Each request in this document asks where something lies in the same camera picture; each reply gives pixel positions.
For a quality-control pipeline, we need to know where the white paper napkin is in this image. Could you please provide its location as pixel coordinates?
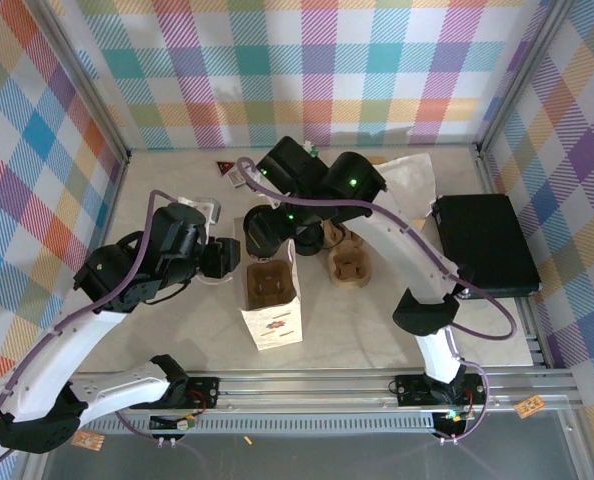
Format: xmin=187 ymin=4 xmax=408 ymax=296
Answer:
xmin=376 ymin=153 xmax=437 ymax=221

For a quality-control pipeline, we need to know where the black white paper coffee cup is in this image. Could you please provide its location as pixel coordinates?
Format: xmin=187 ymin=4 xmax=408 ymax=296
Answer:
xmin=244 ymin=219 xmax=287 ymax=264

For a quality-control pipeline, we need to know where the white paper takeout bag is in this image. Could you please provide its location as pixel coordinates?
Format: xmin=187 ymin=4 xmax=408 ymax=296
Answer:
xmin=232 ymin=214 xmax=304 ymax=354

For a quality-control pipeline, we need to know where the brown cardboard napkin box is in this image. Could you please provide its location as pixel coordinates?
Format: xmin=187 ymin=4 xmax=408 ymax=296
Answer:
xmin=366 ymin=155 xmax=436 ymax=231

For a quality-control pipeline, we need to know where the black hard case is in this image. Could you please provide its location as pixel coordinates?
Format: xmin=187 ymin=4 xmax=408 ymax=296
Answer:
xmin=430 ymin=193 xmax=543 ymax=300

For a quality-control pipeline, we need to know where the orange tag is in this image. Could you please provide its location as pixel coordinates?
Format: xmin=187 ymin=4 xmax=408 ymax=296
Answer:
xmin=71 ymin=430 xmax=106 ymax=451
xmin=515 ymin=394 xmax=547 ymax=419

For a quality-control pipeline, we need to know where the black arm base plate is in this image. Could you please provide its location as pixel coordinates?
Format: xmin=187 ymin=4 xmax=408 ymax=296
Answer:
xmin=184 ymin=377 xmax=222 ymax=409
xmin=394 ymin=373 xmax=489 ymax=407

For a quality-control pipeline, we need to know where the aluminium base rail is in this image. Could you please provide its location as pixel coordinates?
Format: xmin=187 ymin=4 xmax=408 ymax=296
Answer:
xmin=76 ymin=370 xmax=581 ymax=412

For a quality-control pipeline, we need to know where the aluminium frame post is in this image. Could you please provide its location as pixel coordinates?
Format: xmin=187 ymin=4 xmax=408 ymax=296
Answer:
xmin=29 ymin=0 xmax=131 ymax=165
xmin=476 ymin=0 xmax=576 ymax=156

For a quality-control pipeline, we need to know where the grey slotted cable duct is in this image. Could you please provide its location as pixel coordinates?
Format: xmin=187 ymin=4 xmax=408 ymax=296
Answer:
xmin=94 ymin=412 xmax=438 ymax=434

